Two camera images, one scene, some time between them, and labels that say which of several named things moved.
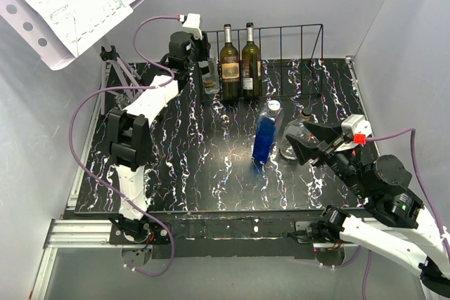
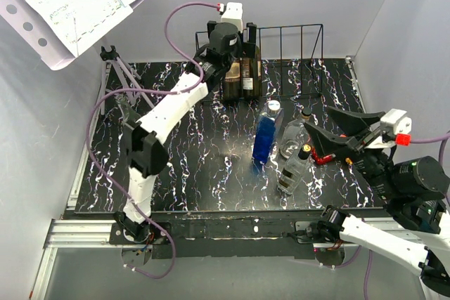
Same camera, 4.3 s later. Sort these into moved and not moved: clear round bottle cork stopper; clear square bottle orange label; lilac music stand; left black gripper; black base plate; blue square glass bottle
Moved: clear square bottle orange label; left black gripper
Not moved: lilac music stand; blue square glass bottle; clear round bottle cork stopper; black base plate
